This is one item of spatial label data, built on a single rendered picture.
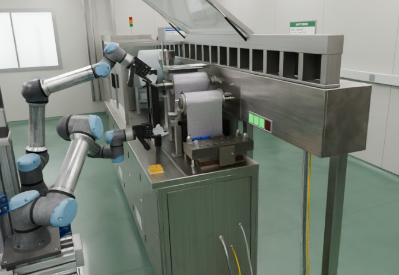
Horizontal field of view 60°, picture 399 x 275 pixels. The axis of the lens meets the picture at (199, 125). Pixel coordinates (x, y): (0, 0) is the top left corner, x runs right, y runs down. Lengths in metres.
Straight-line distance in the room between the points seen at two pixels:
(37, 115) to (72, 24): 5.49
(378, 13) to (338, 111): 3.01
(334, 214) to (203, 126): 0.91
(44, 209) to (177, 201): 0.76
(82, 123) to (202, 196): 0.80
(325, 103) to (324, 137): 0.15
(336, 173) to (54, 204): 1.26
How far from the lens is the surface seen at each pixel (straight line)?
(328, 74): 1.51
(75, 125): 1.71
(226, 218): 2.18
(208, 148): 2.01
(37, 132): 2.15
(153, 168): 2.02
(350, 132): 1.64
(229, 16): 2.02
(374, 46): 4.51
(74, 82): 1.92
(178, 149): 2.25
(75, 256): 1.72
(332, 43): 1.50
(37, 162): 2.07
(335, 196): 1.82
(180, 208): 2.02
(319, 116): 1.54
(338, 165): 1.75
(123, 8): 7.63
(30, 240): 1.66
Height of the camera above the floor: 1.69
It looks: 15 degrees down
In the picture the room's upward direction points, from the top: 2 degrees counter-clockwise
